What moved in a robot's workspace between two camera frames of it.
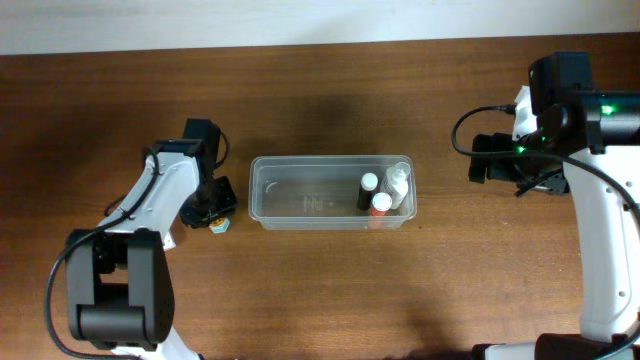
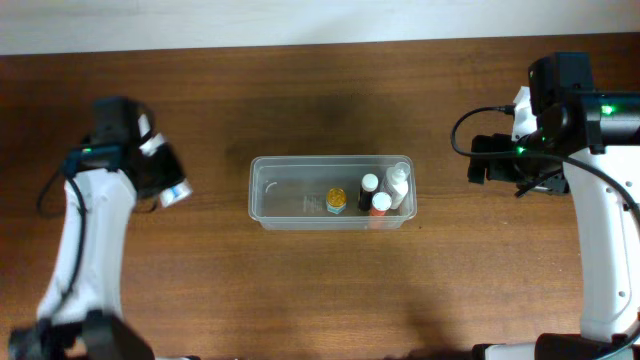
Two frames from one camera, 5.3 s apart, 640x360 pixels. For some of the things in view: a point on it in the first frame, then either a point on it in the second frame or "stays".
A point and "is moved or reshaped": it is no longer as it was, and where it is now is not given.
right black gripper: (481, 158) stays
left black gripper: (211, 203) -> (163, 170)
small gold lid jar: (219, 225) -> (336, 200)
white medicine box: (169, 242) is moved or reshaped
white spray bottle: (395, 182) stays
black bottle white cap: (369, 182) stays
